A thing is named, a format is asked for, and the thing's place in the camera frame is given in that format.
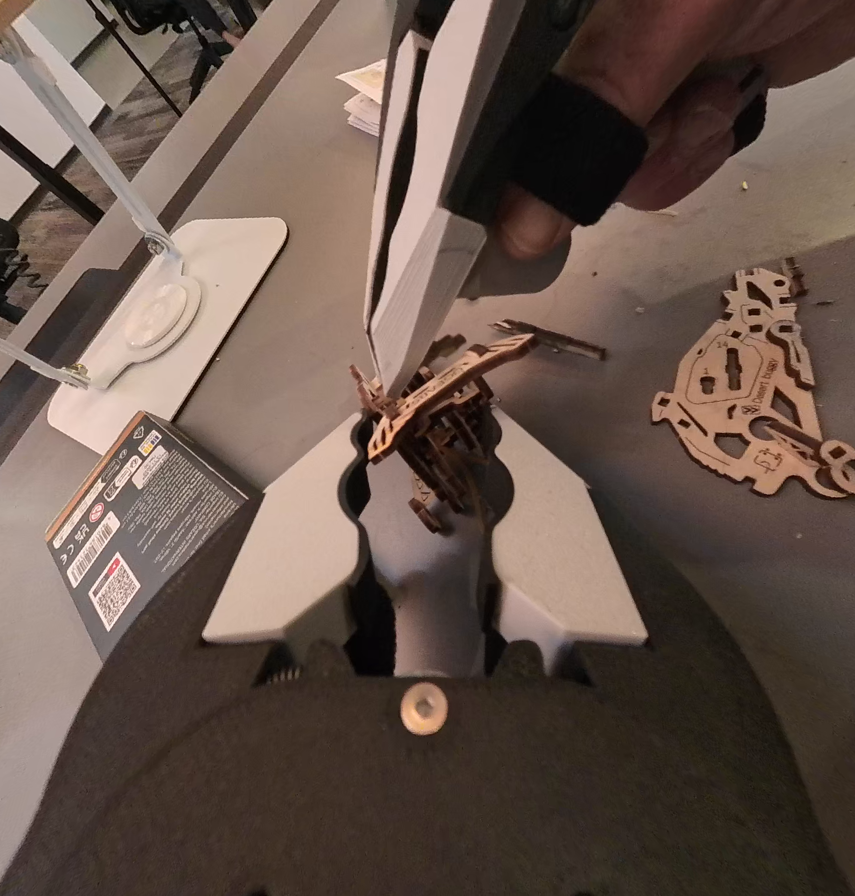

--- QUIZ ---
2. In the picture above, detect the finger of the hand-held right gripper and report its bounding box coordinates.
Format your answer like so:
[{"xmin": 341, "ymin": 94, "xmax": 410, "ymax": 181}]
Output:
[
  {"xmin": 368, "ymin": 0, "xmax": 528, "ymax": 399},
  {"xmin": 364, "ymin": 28, "xmax": 431, "ymax": 338}
]

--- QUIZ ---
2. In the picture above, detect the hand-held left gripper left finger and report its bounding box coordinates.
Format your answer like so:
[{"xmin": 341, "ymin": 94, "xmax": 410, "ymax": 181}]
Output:
[{"xmin": 202, "ymin": 413, "xmax": 371, "ymax": 645}]

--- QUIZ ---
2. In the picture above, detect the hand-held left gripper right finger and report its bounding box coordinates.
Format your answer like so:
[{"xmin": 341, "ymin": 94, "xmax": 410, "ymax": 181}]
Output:
[{"xmin": 478, "ymin": 409, "xmax": 648, "ymax": 676}]

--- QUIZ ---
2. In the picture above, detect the wooden model frame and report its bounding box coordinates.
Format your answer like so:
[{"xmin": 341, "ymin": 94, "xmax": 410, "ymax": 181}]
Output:
[{"xmin": 350, "ymin": 335, "xmax": 542, "ymax": 538}]

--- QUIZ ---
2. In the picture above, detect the wooden body plate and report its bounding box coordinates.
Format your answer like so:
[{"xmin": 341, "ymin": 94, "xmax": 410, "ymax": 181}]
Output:
[{"xmin": 651, "ymin": 258, "xmax": 855, "ymax": 500}]

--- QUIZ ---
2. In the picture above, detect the black model kit box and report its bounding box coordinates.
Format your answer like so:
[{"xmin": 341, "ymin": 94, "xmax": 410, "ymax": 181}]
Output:
[{"xmin": 46, "ymin": 412, "xmax": 250, "ymax": 663}]

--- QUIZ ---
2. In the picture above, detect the person's right hand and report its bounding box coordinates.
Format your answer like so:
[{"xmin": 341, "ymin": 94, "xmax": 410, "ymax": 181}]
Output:
[{"xmin": 500, "ymin": 0, "xmax": 855, "ymax": 261}]

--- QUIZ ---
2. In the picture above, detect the folded instruction booklet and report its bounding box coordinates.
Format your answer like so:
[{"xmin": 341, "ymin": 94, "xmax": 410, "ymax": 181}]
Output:
[{"xmin": 336, "ymin": 59, "xmax": 388, "ymax": 138}]

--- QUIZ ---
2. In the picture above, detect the white document stand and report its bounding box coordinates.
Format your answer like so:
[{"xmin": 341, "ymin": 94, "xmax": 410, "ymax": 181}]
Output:
[{"xmin": 0, "ymin": 0, "xmax": 290, "ymax": 457}]

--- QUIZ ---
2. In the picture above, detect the dark wooden strip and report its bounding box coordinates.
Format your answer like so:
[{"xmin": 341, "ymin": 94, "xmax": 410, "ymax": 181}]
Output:
[{"xmin": 494, "ymin": 318, "xmax": 607, "ymax": 362}]

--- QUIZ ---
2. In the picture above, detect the black chair base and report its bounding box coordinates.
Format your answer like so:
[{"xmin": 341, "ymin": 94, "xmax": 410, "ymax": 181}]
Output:
[{"xmin": 109, "ymin": 0, "xmax": 262, "ymax": 103}]

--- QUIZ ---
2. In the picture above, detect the black device with coiled cable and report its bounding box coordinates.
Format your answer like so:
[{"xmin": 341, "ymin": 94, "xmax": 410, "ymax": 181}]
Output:
[{"xmin": 0, "ymin": 213, "xmax": 48, "ymax": 328}]

